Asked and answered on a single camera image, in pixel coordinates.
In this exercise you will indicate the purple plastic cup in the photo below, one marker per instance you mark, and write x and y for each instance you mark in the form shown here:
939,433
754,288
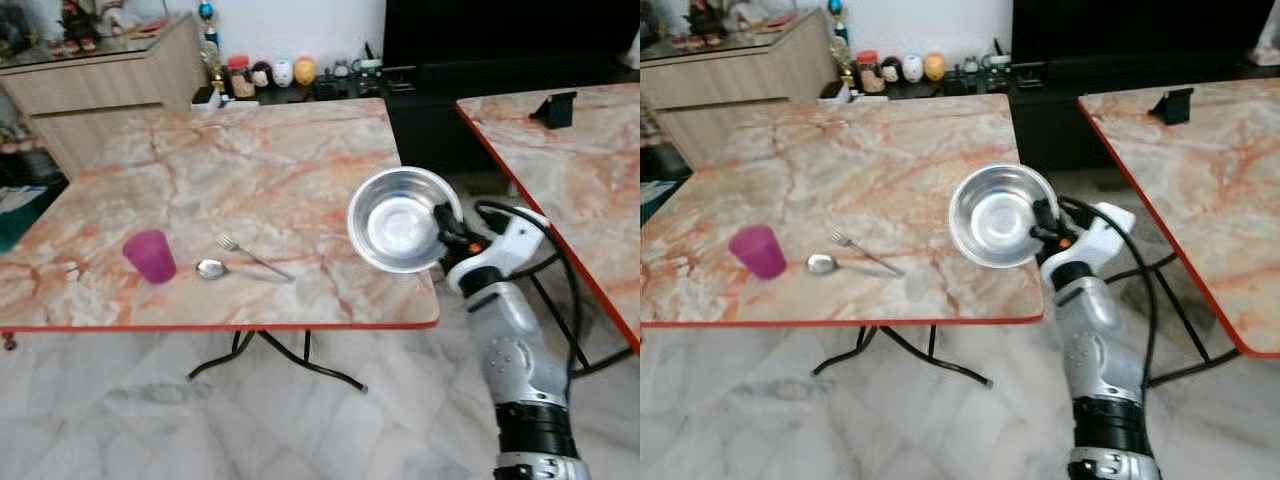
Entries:
150,258
759,252

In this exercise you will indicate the white round figurine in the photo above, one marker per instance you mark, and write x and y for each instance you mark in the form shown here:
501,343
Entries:
282,72
912,67

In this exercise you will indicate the black television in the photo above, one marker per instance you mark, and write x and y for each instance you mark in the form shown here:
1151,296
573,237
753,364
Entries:
1130,28
500,30

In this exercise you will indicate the gold trophy with blue ball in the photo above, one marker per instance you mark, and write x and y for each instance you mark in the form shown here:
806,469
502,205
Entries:
210,50
840,45

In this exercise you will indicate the red lidded jar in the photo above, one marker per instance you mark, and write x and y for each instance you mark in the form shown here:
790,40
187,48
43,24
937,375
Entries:
868,72
240,78

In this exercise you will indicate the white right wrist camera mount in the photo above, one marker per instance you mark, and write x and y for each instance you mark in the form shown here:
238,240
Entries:
1102,238
512,243

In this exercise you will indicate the wooden sideboard cabinet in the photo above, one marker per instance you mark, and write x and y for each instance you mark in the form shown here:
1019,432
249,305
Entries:
730,90
100,95

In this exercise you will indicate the marble folding table, red edge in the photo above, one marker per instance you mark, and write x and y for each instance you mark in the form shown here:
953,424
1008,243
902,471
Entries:
570,180
850,160
230,170
1200,200

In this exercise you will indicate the steel bowl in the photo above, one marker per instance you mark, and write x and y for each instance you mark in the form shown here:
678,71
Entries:
995,218
395,222

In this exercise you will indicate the steel spoon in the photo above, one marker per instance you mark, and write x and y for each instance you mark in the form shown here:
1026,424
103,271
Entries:
211,268
821,264

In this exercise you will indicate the dark round figurine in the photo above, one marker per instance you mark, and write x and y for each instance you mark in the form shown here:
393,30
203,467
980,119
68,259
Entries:
261,75
891,69

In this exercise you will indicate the yellow round figurine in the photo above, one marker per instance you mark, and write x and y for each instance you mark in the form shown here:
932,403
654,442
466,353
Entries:
304,71
934,66

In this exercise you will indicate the black phone stand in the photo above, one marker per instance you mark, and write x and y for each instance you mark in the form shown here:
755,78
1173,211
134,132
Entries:
1173,106
555,110

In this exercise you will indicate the steel fork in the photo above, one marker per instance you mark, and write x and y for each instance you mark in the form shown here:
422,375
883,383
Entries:
250,256
862,252

